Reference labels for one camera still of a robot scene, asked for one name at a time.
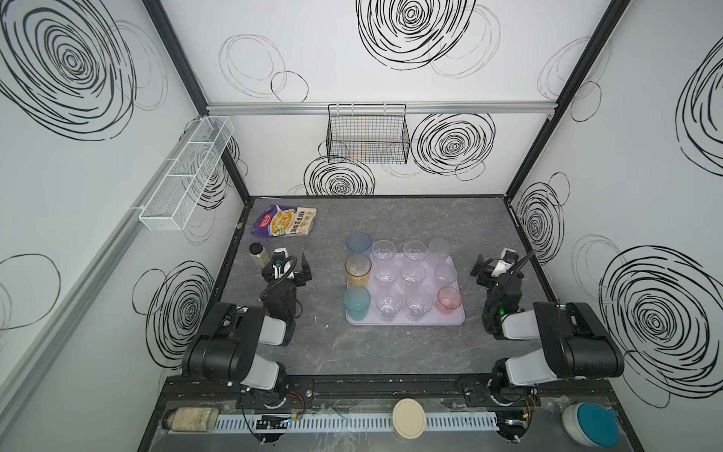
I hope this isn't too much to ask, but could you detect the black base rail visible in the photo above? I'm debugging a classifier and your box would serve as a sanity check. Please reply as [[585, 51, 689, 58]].
[[158, 373, 614, 409]]

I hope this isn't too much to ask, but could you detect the yellow transparent cup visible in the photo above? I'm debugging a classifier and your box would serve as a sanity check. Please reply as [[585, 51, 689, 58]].
[[345, 253, 372, 287]]

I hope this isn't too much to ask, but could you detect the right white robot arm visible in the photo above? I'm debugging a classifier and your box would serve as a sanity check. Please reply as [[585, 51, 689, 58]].
[[470, 249, 625, 397]]

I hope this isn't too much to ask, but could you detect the teal frosted cup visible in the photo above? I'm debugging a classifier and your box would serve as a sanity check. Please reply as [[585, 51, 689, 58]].
[[343, 286, 371, 322]]

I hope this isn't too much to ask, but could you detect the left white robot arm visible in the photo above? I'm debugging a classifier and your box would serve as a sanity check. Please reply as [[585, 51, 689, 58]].
[[182, 249, 313, 397]]

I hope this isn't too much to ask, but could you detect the teal lidded white container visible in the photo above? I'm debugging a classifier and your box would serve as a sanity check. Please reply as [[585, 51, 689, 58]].
[[561, 402, 621, 448]]

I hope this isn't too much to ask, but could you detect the white slotted cable duct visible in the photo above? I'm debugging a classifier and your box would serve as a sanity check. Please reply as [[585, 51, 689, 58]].
[[213, 412, 499, 434]]

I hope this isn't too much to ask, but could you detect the clear faceted glass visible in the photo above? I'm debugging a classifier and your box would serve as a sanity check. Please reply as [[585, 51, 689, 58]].
[[372, 261, 399, 287], [371, 239, 397, 262], [405, 288, 434, 322]]

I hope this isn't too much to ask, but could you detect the pink transparent cup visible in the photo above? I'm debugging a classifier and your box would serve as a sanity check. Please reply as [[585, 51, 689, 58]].
[[436, 286, 462, 315]]

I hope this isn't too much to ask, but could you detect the purple yellow food packet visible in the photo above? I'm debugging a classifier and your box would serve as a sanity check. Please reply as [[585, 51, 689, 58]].
[[252, 205, 317, 238]]

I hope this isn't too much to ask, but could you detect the beige jar lying down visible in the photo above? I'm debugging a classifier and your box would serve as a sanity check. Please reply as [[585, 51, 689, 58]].
[[161, 407, 220, 433]]

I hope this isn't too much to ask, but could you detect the beige round lid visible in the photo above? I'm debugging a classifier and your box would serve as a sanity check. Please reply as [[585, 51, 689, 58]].
[[392, 399, 427, 440]]

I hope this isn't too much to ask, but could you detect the lilac plastic tray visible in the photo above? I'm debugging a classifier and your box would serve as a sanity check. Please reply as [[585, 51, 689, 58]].
[[346, 252, 465, 327]]

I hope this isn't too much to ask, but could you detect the frosted clear cup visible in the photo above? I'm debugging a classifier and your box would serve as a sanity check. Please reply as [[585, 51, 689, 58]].
[[427, 237, 452, 269], [434, 263, 458, 287]]

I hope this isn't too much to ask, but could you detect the black wire wall basket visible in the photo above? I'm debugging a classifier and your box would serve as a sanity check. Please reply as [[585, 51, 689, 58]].
[[325, 103, 412, 165]]

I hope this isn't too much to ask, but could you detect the small dark-capped spice jar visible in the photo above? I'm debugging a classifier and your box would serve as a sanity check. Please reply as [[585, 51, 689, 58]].
[[249, 242, 271, 270]]

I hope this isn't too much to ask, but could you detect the blue frosted cup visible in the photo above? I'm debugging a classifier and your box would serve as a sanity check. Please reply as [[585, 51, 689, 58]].
[[346, 232, 373, 255]]

